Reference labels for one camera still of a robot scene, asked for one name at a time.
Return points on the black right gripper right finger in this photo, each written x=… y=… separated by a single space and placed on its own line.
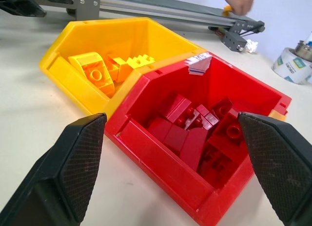
x=280 y=167

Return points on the crumpled white paper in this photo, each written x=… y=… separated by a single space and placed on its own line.
x=251 y=45

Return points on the red hollow underside brick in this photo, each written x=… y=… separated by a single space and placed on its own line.
x=219 y=165

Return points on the dark red studded plate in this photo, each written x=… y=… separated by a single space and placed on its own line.
x=223 y=107

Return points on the red sloped building brick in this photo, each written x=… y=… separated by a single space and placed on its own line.
x=193 y=148

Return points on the dark red rectangular brick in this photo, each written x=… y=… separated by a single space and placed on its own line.
x=178 y=106

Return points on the white printed tape roll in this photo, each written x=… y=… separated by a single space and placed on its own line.
x=291 y=65

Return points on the yellow studded building brick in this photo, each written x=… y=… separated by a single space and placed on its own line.
x=140 y=61

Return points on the red plastic storage bin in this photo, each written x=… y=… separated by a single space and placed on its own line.
x=158 y=162

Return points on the white torn label sticker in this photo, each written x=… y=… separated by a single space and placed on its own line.
x=198 y=64

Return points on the yellow plastic storage bin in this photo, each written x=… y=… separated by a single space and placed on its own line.
x=136 y=36

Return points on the orange arched building brick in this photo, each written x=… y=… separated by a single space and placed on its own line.
x=97 y=72

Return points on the small yellow toy block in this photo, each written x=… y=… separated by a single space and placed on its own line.
x=228 y=10

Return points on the orange plastic bin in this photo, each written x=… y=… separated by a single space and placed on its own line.
x=278 y=115

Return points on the small red glossy brick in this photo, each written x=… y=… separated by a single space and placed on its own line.
x=207 y=115

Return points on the red square building brick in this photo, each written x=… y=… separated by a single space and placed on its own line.
x=175 y=138
x=158 y=129

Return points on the person's bare hand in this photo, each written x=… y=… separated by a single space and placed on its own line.
x=240 y=0

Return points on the white and blue bottle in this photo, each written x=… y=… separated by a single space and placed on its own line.
x=309 y=38

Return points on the orange square building brick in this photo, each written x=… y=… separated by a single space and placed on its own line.
x=119 y=67

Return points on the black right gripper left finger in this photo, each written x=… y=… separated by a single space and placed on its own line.
x=61 y=172

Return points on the grey metal rail frame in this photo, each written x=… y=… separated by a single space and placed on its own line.
x=170 y=11

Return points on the red brick with round stud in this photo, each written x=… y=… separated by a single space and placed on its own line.
x=226 y=132

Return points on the small red studded brick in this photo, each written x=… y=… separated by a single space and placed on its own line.
x=189 y=118

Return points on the black angular plastic part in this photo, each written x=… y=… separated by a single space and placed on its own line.
x=22 y=4

